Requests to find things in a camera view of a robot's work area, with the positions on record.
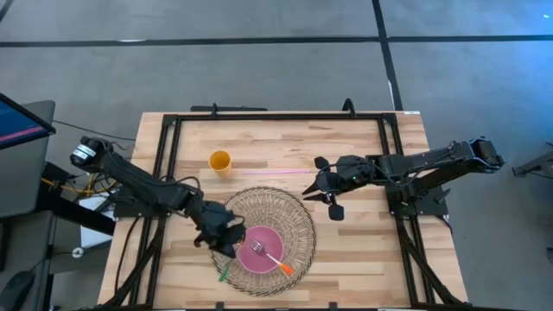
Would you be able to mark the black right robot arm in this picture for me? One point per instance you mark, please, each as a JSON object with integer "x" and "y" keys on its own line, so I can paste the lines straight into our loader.
{"x": 432, "y": 162}

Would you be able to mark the pink drinking straw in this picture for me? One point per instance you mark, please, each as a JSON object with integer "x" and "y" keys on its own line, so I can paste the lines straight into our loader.
{"x": 276, "y": 172}

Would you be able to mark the yellow-orange plastic cup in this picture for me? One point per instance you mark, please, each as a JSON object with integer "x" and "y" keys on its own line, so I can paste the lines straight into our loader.
{"x": 219, "y": 162}

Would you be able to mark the round woven straw placemat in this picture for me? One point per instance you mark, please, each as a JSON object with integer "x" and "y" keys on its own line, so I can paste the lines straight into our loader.
{"x": 281, "y": 207}

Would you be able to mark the white box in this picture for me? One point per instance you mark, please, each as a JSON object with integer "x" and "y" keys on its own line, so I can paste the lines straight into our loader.
{"x": 93, "y": 235}

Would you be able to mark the black computer mouse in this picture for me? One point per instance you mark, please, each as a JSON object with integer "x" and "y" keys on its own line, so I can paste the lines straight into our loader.
{"x": 15, "y": 289}

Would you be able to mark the black computer monitor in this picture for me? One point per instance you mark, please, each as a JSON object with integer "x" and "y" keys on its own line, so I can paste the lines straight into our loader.
{"x": 17, "y": 125}

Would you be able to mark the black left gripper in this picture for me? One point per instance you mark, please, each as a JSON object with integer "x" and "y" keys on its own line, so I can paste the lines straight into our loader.
{"x": 216, "y": 224}

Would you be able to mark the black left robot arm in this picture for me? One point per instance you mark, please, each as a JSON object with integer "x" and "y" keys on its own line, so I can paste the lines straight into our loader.
{"x": 138, "y": 181}

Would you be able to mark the black desk beam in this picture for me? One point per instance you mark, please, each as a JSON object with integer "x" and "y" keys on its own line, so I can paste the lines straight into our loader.
{"x": 78, "y": 213}

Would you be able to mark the black tripod stand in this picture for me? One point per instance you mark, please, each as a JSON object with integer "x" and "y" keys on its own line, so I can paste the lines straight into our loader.
{"x": 535, "y": 166}

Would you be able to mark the pink plastic bowl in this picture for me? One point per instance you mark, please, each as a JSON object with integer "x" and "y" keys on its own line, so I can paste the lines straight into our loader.
{"x": 268, "y": 237}

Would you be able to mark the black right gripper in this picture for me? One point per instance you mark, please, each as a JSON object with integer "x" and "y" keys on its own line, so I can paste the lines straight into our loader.
{"x": 350, "y": 173}

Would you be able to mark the black metal table frame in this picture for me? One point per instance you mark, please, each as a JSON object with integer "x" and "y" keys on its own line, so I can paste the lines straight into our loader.
{"x": 281, "y": 117}

